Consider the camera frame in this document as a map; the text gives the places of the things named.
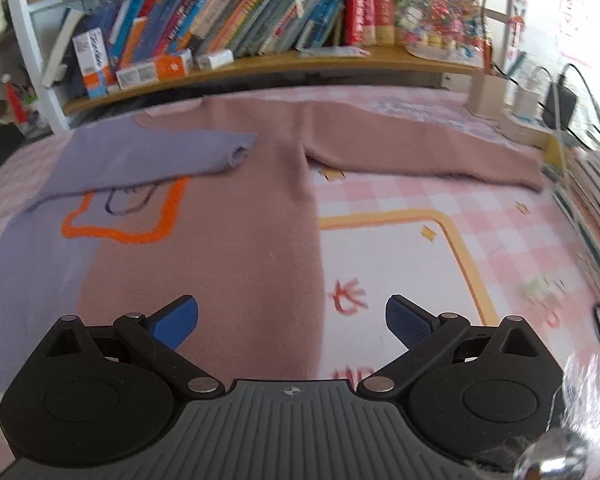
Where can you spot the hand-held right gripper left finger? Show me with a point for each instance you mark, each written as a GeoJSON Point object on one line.
{"type": "Point", "coordinates": [175, 322]}

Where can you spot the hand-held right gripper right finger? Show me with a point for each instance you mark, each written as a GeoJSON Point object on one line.
{"type": "Point", "coordinates": [410, 322]}

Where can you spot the pink and purple sweater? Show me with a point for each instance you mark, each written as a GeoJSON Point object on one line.
{"type": "Point", "coordinates": [230, 210]}

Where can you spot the small green white clip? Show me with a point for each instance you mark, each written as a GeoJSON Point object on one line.
{"type": "Point", "coordinates": [537, 290]}

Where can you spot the red tassel ornament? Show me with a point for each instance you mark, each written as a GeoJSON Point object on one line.
{"type": "Point", "coordinates": [14, 100]}

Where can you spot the clear plastic wrap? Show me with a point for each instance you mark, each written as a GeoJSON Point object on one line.
{"type": "Point", "coordinates": [590, 410]}

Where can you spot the stack of spiral books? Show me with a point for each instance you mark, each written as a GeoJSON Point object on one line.
{"type": "Point", "coordinates": [590, 210]}

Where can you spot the white power strip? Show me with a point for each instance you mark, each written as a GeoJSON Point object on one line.
{"type": "Point", "coordinates": [525, 130]}

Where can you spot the beige block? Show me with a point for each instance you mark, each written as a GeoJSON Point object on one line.
{"type": "Point", "coordinates": [486, 95]}

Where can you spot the thick white-paged book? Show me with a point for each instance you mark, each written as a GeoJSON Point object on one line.
{"type": "Point", "coordinates": [60, 45]}

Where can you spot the tall white orange box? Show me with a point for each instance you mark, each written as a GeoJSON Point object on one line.
{"type": "Point", "coordinates": [92, 55]}

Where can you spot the white plug adapter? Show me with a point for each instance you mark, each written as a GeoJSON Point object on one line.
{"type": "Point", "coordinates": [527, 100]}

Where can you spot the long white orange box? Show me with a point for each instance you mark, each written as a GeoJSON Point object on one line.
{"type": "Point", "coordinates": [155, 71]}

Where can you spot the black power adapter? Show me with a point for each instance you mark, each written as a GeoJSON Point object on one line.
{"type": "Point", "coordinates": [560, 102]}

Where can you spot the flat blue white packet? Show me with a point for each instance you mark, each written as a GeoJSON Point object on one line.
{"type": "Point", "coordinates": [335, 52]}

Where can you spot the colourful bead ornament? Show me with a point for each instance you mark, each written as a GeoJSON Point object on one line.
{"type": "Point", "coordinates": [445, 25]}

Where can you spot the red book set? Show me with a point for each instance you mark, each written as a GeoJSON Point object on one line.
{"type": "Point", "coordinates": [367, 15]}

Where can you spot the row of colourful books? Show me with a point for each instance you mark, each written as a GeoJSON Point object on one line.
{"type": "Point", "coordinates": [230, 5]}

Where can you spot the white frame wooden bookshelf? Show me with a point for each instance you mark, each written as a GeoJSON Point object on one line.
{"type": "Point", "coordinates": [330, 65]}

